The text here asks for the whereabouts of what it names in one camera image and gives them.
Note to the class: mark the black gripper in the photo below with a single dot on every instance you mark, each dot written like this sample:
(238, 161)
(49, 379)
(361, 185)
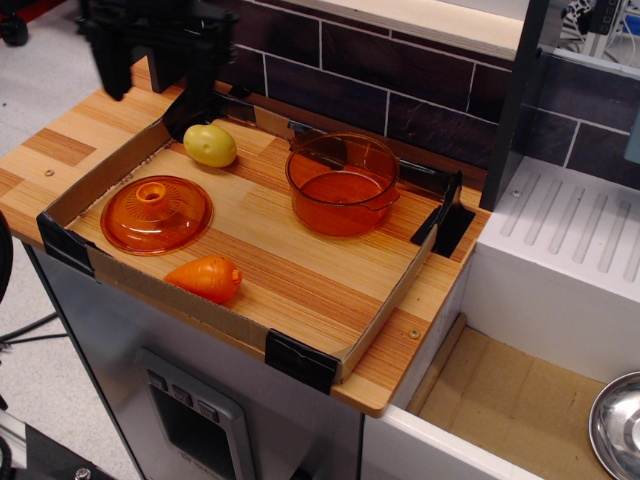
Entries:
(119, 31)

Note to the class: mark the orange transparent pot lid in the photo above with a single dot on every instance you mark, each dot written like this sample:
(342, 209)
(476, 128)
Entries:
(156, 215)

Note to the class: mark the orange transparent pot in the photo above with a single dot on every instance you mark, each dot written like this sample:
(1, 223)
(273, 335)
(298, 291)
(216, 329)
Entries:
(342, 184)

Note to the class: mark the yellow toy potato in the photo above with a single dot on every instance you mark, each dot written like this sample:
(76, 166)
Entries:
(210, 145)

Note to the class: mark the black caster wheel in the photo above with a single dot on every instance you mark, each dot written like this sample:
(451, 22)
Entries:
(14, 31)

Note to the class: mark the orange toy carrot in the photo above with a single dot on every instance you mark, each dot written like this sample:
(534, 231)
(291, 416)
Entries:
(215, 278)

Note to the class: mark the cardboard fence with black tape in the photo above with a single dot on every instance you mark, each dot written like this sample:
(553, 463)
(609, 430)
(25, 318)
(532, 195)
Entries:
(343, 315)

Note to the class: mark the white sink drainboard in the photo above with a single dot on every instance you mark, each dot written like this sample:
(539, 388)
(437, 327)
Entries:
(555, 271)

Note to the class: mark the steel bowl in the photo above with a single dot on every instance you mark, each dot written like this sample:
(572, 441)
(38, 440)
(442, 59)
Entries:
(614, 427)

